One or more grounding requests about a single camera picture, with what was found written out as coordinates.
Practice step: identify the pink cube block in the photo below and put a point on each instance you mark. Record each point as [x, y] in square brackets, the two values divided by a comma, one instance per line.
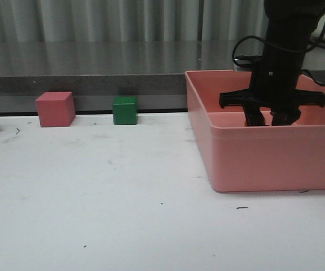
[56, 109]

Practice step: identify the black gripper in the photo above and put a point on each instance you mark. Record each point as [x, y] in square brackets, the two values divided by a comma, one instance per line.
[275, 89]

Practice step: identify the pink plastic bin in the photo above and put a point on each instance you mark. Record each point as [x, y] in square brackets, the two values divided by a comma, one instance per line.
[265, 158]

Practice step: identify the green cube block centre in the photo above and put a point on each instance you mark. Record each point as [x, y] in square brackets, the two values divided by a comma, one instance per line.
[125, 110]

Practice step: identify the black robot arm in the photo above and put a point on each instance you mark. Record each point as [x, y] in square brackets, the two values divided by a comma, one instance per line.
[294, 29]

